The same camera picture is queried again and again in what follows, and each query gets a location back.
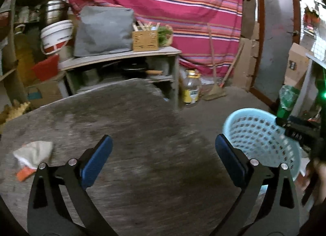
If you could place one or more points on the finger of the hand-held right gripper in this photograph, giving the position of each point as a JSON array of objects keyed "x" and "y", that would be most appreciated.
[{"x": 281, "y": 123}]

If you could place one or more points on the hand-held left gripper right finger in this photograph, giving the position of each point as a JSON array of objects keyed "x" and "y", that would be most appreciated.
[{"x": 229, "y": 160}]

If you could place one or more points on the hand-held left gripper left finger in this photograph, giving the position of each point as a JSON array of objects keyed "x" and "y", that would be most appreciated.
[{"x": 98, "y": 160}]

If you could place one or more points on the light blue plastic basket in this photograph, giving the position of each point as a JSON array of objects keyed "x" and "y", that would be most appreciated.
[{"x": 257, "y": 136}]

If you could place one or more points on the white and orange cloth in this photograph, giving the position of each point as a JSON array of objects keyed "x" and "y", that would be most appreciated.
[{"x": 34, "y": 153}]

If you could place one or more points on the person's right hand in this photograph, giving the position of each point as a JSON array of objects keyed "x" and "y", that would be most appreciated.
[{"x": 319, "y": 182}]

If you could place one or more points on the green plastic bag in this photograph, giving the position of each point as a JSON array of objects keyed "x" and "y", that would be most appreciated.
[{"x": 287, "y": 100}]

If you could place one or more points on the cardboard box black label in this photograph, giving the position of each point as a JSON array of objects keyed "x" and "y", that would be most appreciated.
[{"x": 295, "y": 67}]

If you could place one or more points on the straw broom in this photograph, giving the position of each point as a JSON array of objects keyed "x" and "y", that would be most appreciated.
[{"x": 214, "y": 93}]

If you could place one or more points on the clear plastic bottle yellow cap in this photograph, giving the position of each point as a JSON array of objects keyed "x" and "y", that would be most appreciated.
[{"x": 191, "y": 89}]

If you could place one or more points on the brown cardboard box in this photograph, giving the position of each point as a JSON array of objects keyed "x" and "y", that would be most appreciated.
[{"x": 45, "y": 92}]

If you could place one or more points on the ginger roots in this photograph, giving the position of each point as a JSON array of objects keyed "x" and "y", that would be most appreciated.
[{"x": 14, "y": 112}]

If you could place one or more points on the low grey shelf cabinet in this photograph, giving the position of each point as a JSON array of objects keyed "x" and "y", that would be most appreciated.
[{"x": 122, "y": 57}]

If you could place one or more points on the yellow oil jug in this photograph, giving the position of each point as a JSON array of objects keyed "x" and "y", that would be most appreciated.
[{"x": 24, "y": 57}]

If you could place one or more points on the wooden utensil box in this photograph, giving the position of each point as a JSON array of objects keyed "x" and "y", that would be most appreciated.
[{"x": 145, "y": 41}]

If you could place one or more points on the grey fabric bag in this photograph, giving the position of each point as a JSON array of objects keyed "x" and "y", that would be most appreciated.
[{"x": 104, "y": 32}]

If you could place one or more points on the white plastic bucket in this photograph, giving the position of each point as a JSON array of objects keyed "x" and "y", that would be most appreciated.
[{"x": 57, "y": 37}]

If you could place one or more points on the leafy green vegetables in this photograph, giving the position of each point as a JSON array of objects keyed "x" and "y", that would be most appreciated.
[{"x": 165, "y": 34}]

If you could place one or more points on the pink striped cloth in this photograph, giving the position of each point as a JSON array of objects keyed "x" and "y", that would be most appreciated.
[{"x": 178, "y": 9}]

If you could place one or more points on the metal pot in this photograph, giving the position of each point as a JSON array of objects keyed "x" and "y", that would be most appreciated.
[{"x": 54, "y": 11}]

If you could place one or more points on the wooden shelf unit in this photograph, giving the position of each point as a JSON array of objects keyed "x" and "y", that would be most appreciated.
[{"x": 15, "y": 1}]

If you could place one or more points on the white table frame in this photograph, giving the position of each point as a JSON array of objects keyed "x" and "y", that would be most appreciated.
[{"x": 309, "y": 78}]

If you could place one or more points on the grey door brown frame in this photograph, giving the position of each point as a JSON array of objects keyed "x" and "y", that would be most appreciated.
[{"x": 276, "y": 34}]

